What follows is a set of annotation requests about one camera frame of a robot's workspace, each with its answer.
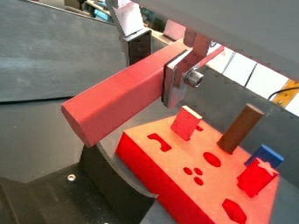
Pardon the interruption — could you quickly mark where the red peg board base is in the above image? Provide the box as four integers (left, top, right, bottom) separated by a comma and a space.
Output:
116, 117, 279, 224

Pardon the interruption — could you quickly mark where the blue rounded peg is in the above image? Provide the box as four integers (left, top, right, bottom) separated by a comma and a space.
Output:
244, 144, 284, 168

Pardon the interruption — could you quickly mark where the black curved holder stand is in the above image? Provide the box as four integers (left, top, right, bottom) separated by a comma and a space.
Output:
0, 145, 157, 224

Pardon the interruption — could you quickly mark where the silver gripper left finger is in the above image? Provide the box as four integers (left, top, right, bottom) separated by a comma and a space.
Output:
105, 0, 152, 66

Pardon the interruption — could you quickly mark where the red rectangular peg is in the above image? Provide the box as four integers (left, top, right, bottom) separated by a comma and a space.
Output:
171, 106, 201, 141

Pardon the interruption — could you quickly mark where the brown cylinder peg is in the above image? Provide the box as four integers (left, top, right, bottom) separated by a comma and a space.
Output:
218, 104, 264, 154

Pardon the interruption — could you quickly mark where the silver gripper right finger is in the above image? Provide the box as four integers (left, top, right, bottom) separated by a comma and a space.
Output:
161, 29, 224, 108

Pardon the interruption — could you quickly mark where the red star peg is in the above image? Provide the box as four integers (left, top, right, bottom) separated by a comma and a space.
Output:
238, 157, 279, 197

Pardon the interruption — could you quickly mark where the red hexagon prism peg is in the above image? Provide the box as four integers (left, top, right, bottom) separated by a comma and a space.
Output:
60, 38, 226, 149

